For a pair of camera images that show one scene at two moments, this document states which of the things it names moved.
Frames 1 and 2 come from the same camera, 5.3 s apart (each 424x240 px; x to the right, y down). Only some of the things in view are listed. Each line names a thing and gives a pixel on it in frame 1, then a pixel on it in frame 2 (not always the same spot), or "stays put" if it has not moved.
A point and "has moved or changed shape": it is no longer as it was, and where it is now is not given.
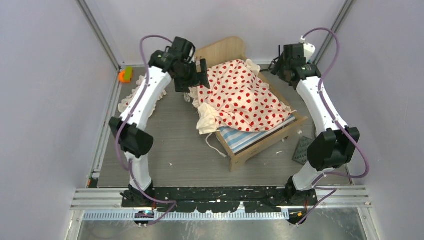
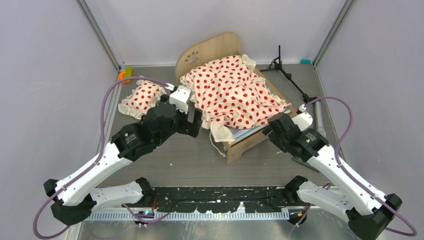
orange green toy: (126, 75) stays put
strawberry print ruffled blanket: (238, 98) has moved or changed shape
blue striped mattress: (239, 140) has moved or changed shape
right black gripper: (278, 66) -> (271, 135)
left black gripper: (200, 78) -> (190, 127)
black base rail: (265, 198) stays put
